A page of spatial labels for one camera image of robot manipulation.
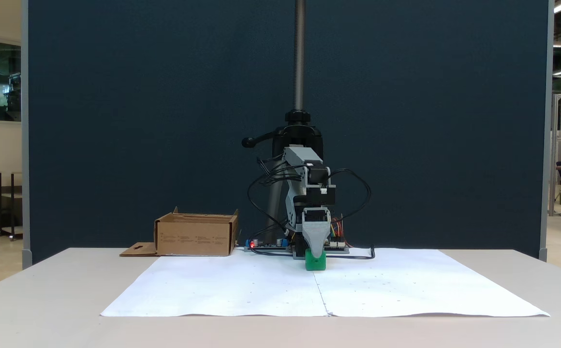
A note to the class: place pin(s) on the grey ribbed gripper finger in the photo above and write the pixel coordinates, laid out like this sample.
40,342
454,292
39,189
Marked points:
317,237

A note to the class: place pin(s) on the green dice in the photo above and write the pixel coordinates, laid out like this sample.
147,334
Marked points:
315,264

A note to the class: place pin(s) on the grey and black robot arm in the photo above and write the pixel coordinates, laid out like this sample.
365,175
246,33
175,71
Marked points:
296,193

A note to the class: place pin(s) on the blue circuit board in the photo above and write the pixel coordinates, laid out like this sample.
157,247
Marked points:
266,245

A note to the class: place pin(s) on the large white paper sheet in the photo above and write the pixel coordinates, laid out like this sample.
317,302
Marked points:
242,290

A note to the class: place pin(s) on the brown cardboard box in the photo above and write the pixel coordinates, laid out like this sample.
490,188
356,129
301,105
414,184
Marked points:
193,237

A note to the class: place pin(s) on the black stand with metal pole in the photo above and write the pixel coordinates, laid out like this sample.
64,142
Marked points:
300,58

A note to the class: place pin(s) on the dark blue partition panel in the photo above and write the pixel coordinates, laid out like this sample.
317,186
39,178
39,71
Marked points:
140,121

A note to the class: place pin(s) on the dark shelf cart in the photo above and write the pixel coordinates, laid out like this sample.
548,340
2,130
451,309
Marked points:
9,203

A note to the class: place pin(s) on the framed wall window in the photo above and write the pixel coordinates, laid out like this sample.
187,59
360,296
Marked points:
7,82

